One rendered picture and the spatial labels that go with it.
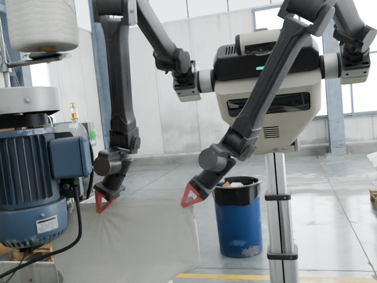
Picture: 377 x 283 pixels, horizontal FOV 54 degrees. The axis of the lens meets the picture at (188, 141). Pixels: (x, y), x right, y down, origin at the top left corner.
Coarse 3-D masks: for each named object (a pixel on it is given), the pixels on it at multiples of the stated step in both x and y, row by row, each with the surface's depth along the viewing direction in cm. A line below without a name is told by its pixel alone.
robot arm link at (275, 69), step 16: (288, 0) 84; (288, 16) 85; (320, 16) 80; (288, 32) 84; (304, 32) 82; (320, 32) 82; (288, 48) 85; (272, 64) 88; (288, 64) 88; (272, 80) 89; (256, 96) 92; (272, 96) 93; (240, 112) 97; (256, 112) 94; (240, 128) 97; (256, 128) 97; (240, 144) 98
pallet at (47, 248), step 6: (42, 246) 365; (48, 246) 363; (12, 252) 369; (18, 252) 368; (24, 252) 372; (30, 252) 381; (36, 252) 390; (42, 252) 361; (48, 252) 359; (12, 258) 370; (18, 258) 368; (24, 258) 371; (48, 258) 360
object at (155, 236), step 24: (72, 216) 117; (96, 216) 115; (120, 216) 113; (144, 216) 111; (168, 216) 109; (192, 216) 107; (72, 240) 118; (96, 240) 116; (120, 240) 114; (144, 240) 112; (168, 240) 110; (192, 240) 108; (72, 264) 119; (96, 264) 117; (120, 264) 115; (144, 264) 113; (168, 264) 110; (192, 264) 109
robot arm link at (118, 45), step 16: (128, 0) 90; (96, 16) 95; (128, 16) 91; (112, 32) 94; (128, 32) 97; (112, 48) 96; (128, 48) 99; (112, 64) 98; (128, 64) 101; (112, 80) 100; (128, 80) 102; (112, 96) 102; (128, 96) 103; (112, 112) 105; (128, 112) 105; (112, 128) 107; (128, 128) 105; (112, 144) 110; (128, 144) 107
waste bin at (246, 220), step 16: (240, 176) 358; (224, 192) 317; (240, 192) 314; (256, 192) 321; (224, 208) 321; (240, 208) 317; (256, 208) 324; (224, 224) 325; (240, 224) 318; (256, 224) 324; (224, 240) 328; (240, 240) 321; (256, 240) 325; (240, 256) 323
